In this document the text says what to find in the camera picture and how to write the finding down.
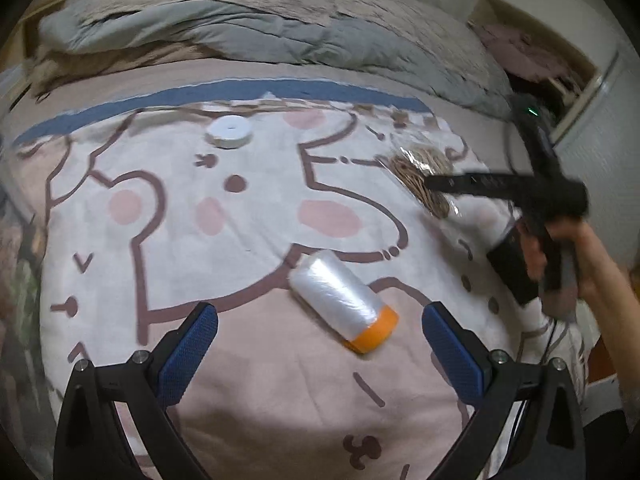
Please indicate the plastic film roll orange end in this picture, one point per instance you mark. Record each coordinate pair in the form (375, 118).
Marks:
(340, 300)

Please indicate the person's right forearm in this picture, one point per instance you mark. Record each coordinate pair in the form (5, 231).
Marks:
(610, 300)

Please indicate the wall closet niche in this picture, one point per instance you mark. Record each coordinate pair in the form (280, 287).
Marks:
(590, 60)

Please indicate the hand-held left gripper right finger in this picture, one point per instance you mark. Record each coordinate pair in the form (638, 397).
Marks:
(452, 355)

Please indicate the white tape roll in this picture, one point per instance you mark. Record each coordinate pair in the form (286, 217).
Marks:
(228, 131)

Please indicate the twine bundle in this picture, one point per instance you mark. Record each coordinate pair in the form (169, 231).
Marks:
(415, 172)

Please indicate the person's right hand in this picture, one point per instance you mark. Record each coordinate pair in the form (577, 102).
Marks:
(532, 260)

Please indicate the grey duvet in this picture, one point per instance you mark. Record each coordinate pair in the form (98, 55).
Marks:
(300, 35)

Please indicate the beige fleece blanket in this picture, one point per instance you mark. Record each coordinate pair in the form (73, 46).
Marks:
(125, 60)

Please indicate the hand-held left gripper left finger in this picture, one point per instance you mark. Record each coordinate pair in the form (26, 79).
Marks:
(187, 355)

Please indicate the black box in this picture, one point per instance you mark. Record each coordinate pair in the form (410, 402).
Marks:
(510, 265)

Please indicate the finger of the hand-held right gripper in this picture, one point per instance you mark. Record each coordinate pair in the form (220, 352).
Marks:
(475, 183)

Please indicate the pink clothes pile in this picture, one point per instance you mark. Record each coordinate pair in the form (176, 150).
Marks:
(520, 50)

